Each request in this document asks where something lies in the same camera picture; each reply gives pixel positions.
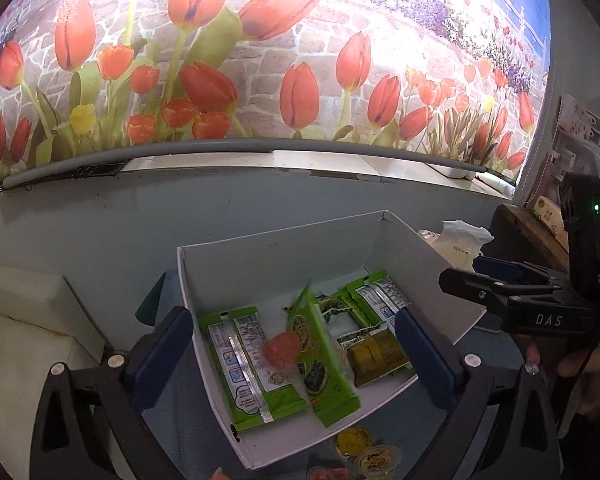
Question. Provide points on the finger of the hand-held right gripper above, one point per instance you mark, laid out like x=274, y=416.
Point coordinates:
x=475, y=287
x=500, y=267

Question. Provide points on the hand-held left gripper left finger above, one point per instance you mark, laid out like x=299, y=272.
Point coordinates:
x=162, y=355

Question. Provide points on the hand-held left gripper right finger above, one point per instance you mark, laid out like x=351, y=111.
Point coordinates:
x=425, y=355

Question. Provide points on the olive yellow snack packet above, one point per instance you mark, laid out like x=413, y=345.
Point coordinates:
x=375, y=355

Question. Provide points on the small green snack packet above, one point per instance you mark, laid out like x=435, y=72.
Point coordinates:
x=360, y=316

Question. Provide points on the dark green landscape snack packet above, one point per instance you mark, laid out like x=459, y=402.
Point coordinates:
x=336, y=307

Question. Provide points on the pink jelly cup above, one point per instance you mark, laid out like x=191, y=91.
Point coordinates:
x=282, y=349
x=330, y=475

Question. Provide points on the white cardboard box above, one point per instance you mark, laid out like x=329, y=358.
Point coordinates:
x=290, y=270

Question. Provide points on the brown stone counter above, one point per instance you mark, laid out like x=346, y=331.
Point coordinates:
x=530, y=240

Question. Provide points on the white plastic bag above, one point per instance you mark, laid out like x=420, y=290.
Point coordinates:
x=460, y=245

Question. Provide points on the cream patterned carton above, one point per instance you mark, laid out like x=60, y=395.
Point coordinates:
x=547, y=212

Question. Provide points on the blue tablecloth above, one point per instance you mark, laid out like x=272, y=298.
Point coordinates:
x=190, y=435

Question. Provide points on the yellow jelly cup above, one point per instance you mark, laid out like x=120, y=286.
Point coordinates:
x=377, y=460
x=354, y=441

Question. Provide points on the floral tissue pack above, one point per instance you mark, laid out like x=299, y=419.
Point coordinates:
x=577, y=120

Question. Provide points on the cream leather sofa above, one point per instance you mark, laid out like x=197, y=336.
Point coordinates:
x=20, y=340

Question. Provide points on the black flat device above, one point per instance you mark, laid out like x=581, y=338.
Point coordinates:
x=95, y=170

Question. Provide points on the tulip print window blind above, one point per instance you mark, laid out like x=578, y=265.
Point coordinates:
x=280, y=35

